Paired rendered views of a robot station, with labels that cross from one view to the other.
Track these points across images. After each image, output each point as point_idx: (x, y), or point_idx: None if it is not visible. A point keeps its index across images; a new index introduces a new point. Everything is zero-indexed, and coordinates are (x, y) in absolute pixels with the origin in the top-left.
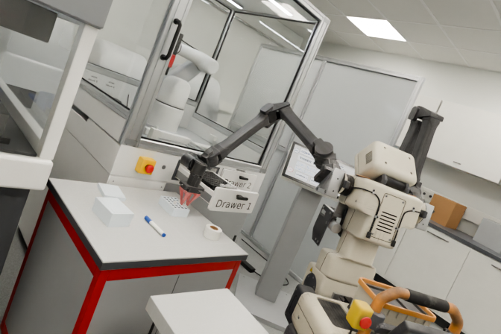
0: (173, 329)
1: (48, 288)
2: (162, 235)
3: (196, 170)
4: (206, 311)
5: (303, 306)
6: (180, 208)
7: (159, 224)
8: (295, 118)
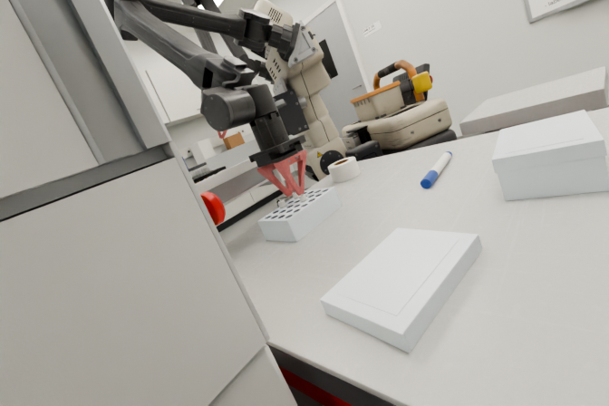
0: (604, 76)
1: None
2: (451, 155)
3: (274, 101)
4: (529, 99)
5: (408, 120)
6: (319, 189)
7: (407, 183)
8: (170, 2)
